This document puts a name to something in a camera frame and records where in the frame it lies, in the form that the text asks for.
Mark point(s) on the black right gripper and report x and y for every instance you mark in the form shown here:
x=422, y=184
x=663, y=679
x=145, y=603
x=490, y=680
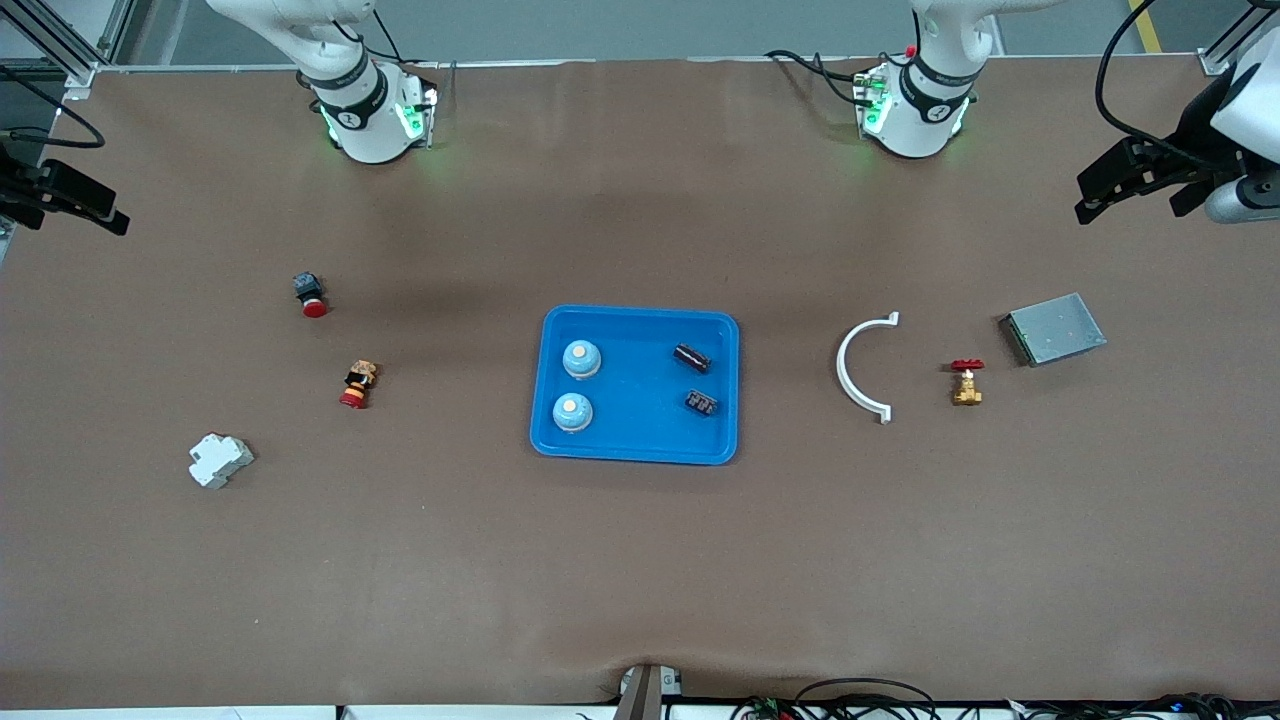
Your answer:
x=22, y=187

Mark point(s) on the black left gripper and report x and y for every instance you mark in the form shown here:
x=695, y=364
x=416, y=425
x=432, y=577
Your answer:
x=1193, y=128

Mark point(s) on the long dark brown capacitor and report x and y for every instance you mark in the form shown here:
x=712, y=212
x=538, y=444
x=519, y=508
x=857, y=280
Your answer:
x=692, y=357

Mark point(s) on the short printed dark brown capacitor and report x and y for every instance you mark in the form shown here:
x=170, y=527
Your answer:
x=702, y=403

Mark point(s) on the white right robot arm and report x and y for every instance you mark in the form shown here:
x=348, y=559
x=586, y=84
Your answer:
x=365, y=130

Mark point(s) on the blue dome bell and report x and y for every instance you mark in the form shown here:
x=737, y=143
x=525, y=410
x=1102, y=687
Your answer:
x=573, y=411
x=581, y=358

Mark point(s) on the flat silver metal module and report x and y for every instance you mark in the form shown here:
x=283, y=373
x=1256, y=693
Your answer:
x=1060, y=330

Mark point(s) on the black red emergency stop button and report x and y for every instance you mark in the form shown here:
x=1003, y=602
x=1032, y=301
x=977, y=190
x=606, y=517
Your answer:
x=315, y=307

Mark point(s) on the white circuit breaker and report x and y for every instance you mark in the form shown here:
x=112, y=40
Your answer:
x=218, y=462

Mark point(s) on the blue plastic tray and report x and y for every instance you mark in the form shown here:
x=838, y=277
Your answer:
x=640, y=400

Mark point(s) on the aluminium frame profile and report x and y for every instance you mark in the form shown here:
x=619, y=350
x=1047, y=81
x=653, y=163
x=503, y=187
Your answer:
x=1225, y=55
x=60, y=45

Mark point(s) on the yellow red push button switch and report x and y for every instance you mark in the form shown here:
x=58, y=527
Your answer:
x=353, y=397

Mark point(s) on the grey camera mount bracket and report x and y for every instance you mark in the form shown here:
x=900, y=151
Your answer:
x=645, y=695

